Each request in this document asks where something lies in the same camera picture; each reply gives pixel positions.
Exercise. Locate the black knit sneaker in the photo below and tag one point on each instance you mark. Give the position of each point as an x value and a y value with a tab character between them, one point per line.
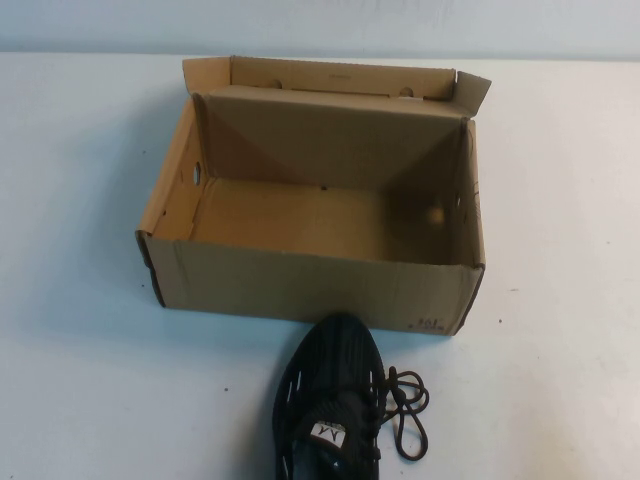
325	360

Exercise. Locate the brown cardboard shoe box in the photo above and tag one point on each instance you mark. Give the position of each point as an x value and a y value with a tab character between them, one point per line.
325	295

